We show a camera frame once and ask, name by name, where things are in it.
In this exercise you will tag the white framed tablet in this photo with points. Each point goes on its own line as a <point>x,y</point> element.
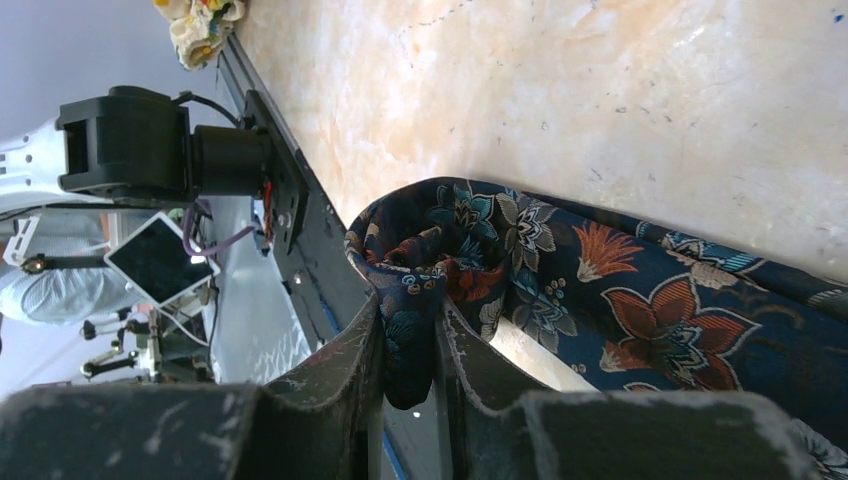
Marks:
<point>152,259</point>

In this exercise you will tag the white patterned cloth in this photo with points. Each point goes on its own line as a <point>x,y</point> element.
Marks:
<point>198,29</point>

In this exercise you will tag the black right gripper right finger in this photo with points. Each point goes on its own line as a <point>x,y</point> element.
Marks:
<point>497,422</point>

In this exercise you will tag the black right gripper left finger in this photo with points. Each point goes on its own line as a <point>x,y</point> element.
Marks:
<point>123,431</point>

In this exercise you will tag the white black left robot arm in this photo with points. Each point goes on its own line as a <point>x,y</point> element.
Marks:
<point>134,148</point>

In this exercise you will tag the navy floral tie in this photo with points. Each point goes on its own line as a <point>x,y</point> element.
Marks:
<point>630,305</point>

